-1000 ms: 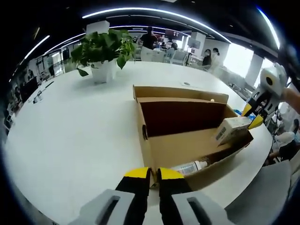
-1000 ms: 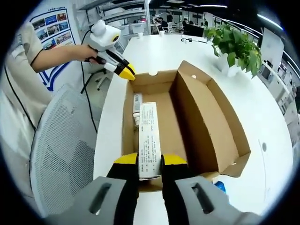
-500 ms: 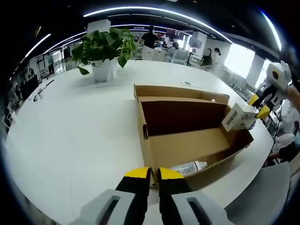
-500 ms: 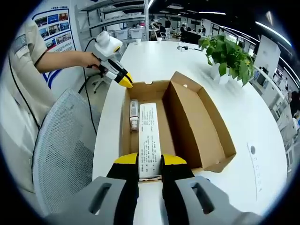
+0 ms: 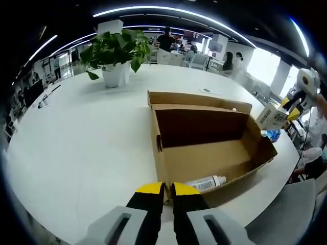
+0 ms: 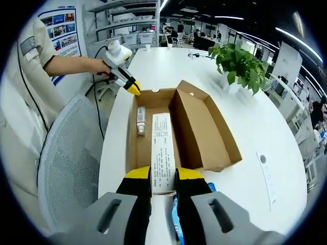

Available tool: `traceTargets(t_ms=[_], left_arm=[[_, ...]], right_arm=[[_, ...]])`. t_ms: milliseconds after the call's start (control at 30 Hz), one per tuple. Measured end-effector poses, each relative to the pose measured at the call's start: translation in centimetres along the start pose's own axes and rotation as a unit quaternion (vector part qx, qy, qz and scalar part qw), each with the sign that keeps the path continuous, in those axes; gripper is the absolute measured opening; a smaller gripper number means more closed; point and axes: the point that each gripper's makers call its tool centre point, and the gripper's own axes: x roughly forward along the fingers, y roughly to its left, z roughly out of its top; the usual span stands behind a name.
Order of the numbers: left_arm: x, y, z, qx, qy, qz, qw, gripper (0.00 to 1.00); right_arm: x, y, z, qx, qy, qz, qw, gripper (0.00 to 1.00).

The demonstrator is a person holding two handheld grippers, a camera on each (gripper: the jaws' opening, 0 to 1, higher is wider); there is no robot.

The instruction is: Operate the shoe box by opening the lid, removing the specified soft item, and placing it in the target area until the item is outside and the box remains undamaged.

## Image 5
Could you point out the green plant in white pot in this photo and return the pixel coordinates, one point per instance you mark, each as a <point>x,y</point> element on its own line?
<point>115,53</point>

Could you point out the small white carton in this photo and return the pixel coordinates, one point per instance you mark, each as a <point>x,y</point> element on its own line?
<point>270,116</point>

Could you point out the long curved ceiling light strip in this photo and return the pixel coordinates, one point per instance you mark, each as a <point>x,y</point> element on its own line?
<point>153,7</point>

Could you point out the person's right hand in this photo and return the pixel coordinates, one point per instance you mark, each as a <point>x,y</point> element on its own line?
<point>321,100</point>

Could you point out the brown cardboard shoe box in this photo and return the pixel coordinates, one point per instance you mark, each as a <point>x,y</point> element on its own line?
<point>204,158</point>

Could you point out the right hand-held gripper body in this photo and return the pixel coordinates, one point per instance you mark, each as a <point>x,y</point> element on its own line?
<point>310,81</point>

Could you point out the dark wall display screen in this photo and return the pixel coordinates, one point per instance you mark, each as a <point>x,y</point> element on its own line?
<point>215,46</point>
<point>193,35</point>

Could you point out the small black white tool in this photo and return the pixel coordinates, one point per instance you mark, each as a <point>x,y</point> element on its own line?
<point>44,100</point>

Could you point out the person's white clothing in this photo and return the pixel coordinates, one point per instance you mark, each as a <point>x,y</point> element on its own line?
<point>318,126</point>

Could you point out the straight ceiling light strip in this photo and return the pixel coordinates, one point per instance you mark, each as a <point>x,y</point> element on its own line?
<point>42,47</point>

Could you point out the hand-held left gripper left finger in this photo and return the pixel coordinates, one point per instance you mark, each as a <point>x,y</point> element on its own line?
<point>148,217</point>

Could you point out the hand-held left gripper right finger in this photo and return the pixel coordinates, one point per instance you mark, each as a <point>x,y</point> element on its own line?
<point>186,217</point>

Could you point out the black desk monitor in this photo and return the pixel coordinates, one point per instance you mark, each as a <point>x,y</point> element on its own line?
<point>33,92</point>

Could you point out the white plastic bottle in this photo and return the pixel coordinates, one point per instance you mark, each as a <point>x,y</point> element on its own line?
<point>204,183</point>

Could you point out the white office chair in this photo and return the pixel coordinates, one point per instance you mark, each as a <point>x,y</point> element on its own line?
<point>199,60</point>

